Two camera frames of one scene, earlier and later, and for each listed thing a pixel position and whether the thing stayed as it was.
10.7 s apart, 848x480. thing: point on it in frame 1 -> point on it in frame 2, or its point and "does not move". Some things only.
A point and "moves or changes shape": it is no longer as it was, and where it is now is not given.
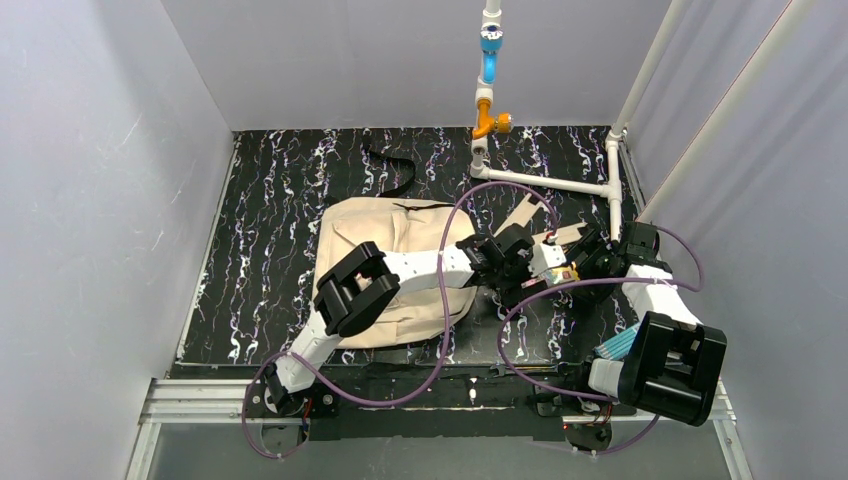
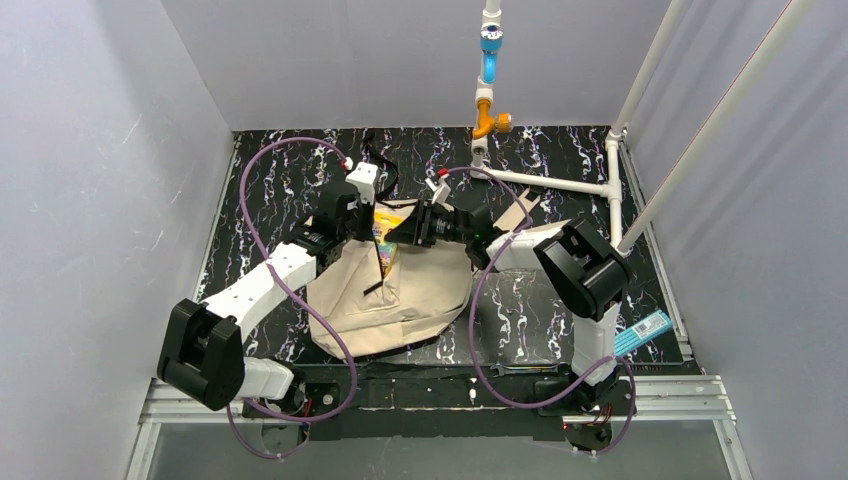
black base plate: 471,402 does not move
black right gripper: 582,258 -> 421,225
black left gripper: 525,274 -> 365,221
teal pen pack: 618,347 does not move
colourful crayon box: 556,276 moves or changes shape
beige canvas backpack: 412,315 moves or changes shape
